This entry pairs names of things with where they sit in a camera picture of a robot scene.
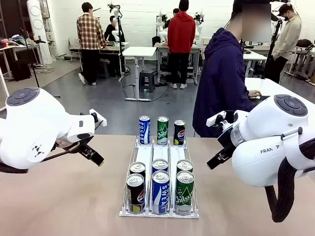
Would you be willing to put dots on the man in plaid shirt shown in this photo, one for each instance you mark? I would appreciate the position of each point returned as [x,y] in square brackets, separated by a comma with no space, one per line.
[89,32]

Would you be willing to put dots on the white lab desk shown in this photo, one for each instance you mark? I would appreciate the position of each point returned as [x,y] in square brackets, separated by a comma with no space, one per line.
[115,48]
[162,48]

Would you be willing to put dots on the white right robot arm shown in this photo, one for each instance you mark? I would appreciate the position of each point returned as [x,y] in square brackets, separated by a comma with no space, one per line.
[258,157]

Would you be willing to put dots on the person in red hoodie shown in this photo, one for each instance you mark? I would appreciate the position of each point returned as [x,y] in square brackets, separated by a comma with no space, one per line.
[180,32]

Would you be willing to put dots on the grey plastic stool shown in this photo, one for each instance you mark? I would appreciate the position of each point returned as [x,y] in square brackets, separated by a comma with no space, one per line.
[147,78]

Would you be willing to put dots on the small white robot arm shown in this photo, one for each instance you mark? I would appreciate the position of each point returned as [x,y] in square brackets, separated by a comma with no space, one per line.
[198,17]
[161,27]
[115,12]

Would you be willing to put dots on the black pole stand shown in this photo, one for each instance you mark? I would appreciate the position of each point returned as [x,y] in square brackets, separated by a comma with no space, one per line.
[121,49]

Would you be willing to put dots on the person in black top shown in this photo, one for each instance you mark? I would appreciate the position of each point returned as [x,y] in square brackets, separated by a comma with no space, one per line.
[110,32]

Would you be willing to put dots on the blue Pocari Sweat can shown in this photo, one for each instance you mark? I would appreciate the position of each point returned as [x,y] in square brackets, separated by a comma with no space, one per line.
[160,164]
[160,194]
[144,130]

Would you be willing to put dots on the thin black tripod stand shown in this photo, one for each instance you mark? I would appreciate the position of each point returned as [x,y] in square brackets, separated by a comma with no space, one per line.
[32,61]

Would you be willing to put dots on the white standing desk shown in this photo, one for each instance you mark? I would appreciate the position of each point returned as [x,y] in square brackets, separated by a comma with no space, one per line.
[139,51]

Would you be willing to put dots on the white can dispenser rack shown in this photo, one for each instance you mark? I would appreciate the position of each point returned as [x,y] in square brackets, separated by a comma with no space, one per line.
[161,152]

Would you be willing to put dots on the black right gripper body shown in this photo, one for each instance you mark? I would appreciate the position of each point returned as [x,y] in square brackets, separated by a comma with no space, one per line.
[227,138]

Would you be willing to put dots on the white air conditioner tower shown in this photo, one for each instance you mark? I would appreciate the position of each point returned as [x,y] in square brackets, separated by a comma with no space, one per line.
[37,24]

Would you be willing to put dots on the pile of clothes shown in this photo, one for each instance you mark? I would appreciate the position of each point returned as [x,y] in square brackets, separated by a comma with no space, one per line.
[24,40]

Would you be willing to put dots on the large white table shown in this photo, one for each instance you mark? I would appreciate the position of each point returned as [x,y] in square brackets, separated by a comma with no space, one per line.
[265,86]

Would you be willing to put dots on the green Chilsung cider can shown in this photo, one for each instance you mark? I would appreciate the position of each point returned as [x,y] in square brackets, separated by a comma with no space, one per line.
[184,196]
[163,130]
[184,165]

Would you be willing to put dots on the long white table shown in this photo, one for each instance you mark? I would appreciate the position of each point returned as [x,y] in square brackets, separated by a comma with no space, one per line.
[253,56]

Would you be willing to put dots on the purple-sleeved right forearm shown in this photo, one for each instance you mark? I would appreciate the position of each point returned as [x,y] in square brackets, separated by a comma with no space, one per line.
[242,100]

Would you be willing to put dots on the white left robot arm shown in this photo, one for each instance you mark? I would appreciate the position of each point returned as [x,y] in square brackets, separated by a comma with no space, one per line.
[37,118]

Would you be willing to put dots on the man in beige jacket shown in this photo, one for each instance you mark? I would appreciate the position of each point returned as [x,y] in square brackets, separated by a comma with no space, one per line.
[289,37]

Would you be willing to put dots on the black case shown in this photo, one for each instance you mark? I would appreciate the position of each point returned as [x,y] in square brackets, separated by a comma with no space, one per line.
[21,71]

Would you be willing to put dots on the black Pepsi can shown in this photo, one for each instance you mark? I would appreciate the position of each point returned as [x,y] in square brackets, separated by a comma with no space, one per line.
[137,167]
[135,194]
[179,134]

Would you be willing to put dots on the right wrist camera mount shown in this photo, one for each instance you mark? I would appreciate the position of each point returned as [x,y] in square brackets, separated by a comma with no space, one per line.
[215,118]

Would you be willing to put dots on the person in purple jacket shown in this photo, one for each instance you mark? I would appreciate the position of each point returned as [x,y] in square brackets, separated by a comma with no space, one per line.
[221,73]

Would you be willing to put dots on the black-haired person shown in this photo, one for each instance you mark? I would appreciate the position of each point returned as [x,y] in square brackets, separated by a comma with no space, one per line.
[175,11]

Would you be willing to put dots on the tall black camera tripod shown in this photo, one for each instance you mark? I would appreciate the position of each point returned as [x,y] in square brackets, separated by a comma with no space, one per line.
[272,49]

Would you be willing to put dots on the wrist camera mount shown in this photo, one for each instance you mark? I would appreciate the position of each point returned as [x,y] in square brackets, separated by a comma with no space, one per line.
[99,120]
[215,118]

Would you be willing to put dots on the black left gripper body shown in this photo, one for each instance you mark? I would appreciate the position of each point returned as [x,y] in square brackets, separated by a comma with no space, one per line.
[71,145]

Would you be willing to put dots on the person's right hand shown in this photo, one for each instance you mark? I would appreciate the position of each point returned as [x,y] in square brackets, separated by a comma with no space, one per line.
[254,94]

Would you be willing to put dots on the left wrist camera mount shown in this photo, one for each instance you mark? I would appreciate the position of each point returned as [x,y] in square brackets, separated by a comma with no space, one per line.
[99,120]

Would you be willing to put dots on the cluttered white table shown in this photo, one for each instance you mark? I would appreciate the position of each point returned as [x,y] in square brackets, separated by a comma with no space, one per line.
[22,46]

